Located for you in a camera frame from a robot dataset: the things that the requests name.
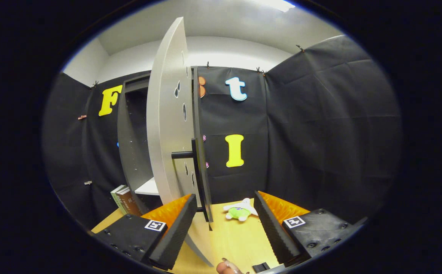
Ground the brown book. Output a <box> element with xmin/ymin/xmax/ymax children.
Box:
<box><xmin>116</xmin><ymin>187</ymin><xmax>142</xmax><ymax>217</ymax></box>

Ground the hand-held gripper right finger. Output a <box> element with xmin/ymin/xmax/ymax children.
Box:
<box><xmin>253</xmin><ymin>191</ymin><xmax>368</xmax><ymax>268</ymax></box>

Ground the black cabinet door handle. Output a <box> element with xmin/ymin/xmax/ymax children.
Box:
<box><xmin>171</xmin><ymin>138</ymin><xmax>199</xmax><ymax>172</ymax></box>

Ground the grey cabinet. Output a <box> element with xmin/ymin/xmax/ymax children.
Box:
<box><xmin>117</xmin><ymin>74</ymin><xmax>161</xmax><ymax>213</ymax></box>

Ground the pale green book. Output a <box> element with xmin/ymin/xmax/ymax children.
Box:
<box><xmin>110</xmin><ymin>185</ymin><xmax>127</xmax><ymax>213</ymax></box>

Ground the green white plush toy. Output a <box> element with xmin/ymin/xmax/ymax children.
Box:
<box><xmin>223</xmin><ymin>198</ymin><xmax>259</xmax><ymax>222</ymax></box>

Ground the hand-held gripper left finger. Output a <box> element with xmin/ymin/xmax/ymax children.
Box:
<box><xmin>91</xmin><ymin>193</ymin><xmax>198</xmax><ymax>271</ymax></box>

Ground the black backdrop cloth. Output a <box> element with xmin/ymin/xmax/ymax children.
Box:
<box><xmin>41</xmin><ymin>35</ymin><xmax>403</xmax><ymax>229</ymax></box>

